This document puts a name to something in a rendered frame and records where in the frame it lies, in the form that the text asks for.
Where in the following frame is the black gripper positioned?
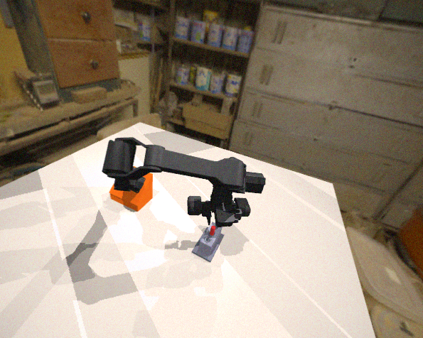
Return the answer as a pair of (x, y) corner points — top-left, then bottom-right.
(187, 187), (251, 226)

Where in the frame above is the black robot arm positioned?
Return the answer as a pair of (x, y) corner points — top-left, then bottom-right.
(102, 137), (266, 227)

